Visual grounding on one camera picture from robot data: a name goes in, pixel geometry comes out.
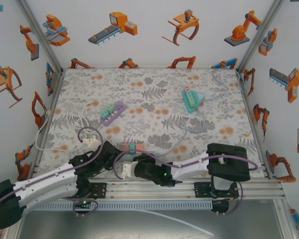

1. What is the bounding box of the grey power strip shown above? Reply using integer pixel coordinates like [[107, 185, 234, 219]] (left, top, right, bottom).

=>
[[121, 148, 158, 155]]

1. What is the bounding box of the purple power strip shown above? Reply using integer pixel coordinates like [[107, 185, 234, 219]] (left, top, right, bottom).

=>
[[100, 101, 127, 126]]

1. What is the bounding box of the teal triangular power strip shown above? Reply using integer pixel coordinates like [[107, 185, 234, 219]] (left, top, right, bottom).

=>
[[181, 89, 205, 114]]

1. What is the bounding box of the black controller board green light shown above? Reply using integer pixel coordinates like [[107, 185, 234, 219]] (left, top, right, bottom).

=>
[[73, 198, 94, 209]]

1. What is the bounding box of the black controller box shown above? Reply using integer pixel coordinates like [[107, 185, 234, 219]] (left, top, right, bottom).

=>
[[211, 200, 230, 215]]

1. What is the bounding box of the floral patterned tablecloth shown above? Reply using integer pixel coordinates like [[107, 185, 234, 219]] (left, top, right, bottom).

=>
[[36, 67, 267, 179]]

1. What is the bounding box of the white slotted cable duct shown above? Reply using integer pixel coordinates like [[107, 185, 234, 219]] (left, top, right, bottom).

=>
[[23, 200, 213, 210]]

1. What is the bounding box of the aluminium side rail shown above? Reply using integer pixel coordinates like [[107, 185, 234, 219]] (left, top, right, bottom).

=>
[[27, 69, 65, 180], [236, 69, 274, 180]]

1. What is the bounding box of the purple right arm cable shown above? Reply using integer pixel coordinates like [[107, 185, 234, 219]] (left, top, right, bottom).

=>
[[113, 150, 259, 216]]

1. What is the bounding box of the aluminium front frame leg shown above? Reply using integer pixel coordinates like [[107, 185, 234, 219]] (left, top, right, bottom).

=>
[[3, 219, 25, 239], [273, 199, 299, 239]]

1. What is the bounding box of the grey corner cable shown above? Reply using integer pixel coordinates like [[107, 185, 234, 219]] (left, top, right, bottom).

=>
[[235, 71, 246, 92]]

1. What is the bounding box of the aluminium corner post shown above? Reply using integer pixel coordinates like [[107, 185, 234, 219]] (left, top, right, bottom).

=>
[[14, 0, 64, 75], [236, 0, 286, 73]]

